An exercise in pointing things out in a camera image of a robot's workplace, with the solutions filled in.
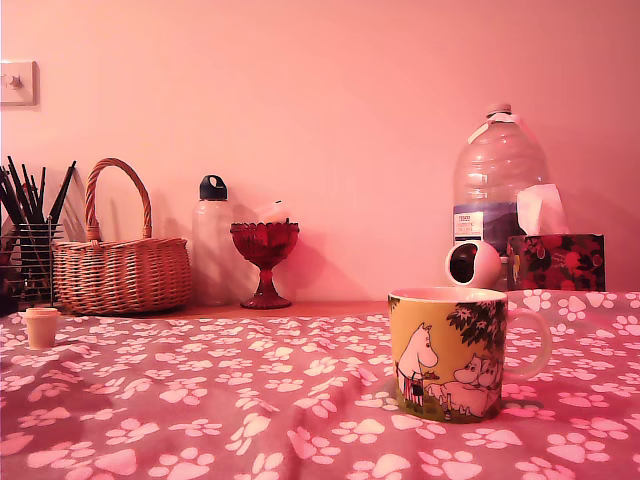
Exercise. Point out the pale cream coffee capsule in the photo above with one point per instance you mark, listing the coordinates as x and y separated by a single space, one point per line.
41 330

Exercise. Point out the red glass goblet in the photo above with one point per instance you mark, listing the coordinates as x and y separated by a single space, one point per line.
265 245

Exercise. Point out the white bottle with black cap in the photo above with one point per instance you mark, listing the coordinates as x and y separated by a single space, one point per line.
212 250

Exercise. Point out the cartoon print mug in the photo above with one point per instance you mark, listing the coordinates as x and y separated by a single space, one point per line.
450 350

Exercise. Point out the large clear water bottle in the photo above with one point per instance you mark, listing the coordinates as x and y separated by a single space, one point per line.
500 165

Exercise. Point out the paw print cloth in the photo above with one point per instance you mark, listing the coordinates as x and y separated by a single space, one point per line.
200 425

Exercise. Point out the white tissue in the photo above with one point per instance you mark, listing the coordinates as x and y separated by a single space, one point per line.
540 210

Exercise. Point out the floral tissue box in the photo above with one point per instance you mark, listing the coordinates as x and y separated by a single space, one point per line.
560 265

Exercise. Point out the black chopstick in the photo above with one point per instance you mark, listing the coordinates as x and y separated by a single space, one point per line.
9 200
61 192
19 190
41 195

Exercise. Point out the small white round camera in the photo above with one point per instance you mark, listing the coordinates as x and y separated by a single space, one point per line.
485 265

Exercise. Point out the white wall switch plate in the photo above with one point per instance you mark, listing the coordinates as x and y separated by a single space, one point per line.
20 84

